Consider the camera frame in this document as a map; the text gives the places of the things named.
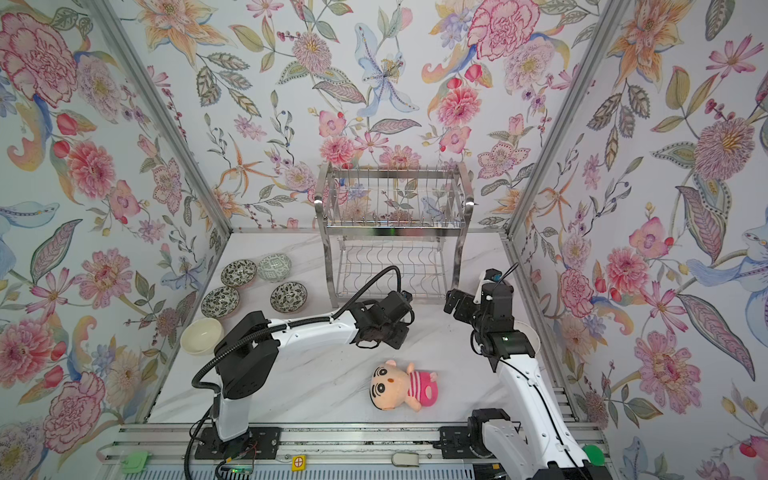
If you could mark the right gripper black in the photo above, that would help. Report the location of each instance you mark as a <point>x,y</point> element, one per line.
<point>467,304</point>

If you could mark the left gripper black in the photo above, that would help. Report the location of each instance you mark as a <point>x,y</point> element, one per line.
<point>403,332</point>

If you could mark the steel two-tier dish rack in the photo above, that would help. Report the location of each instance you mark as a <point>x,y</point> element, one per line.
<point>415,219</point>

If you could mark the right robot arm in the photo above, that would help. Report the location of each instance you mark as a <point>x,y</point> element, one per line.
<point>531,440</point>

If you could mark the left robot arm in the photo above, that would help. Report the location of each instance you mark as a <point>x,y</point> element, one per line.
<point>244,359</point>

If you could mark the cartoon boy plush doll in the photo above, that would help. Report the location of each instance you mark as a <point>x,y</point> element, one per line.
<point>391,387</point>

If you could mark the white bowl right side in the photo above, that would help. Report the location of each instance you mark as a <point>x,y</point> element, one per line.
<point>531,334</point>

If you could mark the dark patterned bowl centre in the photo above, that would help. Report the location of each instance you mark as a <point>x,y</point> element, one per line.
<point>289,297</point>

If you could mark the pale green patterned bowl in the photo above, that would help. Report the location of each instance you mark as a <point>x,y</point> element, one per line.
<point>274,268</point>

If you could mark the dark patterned bowl back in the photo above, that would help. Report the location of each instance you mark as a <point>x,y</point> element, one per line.
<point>239,273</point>

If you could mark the dark patterned bowl front-left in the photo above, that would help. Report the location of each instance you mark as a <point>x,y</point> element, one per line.
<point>220,302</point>

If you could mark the cream bowl left side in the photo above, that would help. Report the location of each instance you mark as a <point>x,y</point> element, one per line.
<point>201,336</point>

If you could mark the green emergency button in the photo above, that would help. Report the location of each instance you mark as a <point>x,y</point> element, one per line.
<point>595,455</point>

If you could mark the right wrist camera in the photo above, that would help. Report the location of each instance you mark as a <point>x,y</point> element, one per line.
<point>491,276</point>

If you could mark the grey clip on rail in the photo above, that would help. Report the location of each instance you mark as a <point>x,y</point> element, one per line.
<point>405,460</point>

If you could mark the yellow sticker on rail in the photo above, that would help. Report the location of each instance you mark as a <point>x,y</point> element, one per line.
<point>298,463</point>

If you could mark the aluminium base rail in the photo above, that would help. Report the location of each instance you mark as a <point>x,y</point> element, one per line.
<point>343,443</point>

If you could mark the green tag on rail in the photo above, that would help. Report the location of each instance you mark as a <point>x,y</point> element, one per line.
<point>134,463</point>

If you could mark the right aluminium corner post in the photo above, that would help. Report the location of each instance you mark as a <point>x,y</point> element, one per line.
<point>606,27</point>

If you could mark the aluminium corner post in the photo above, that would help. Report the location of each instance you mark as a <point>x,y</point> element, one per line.
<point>606,27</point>
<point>105,18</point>

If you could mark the left aluminium corner post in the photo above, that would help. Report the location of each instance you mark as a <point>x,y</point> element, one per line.
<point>105,18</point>

